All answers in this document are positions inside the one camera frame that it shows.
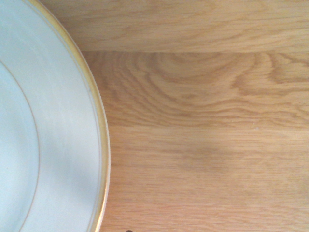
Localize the white plate with gold rim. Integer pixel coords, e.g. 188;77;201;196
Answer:
0;0;112;232

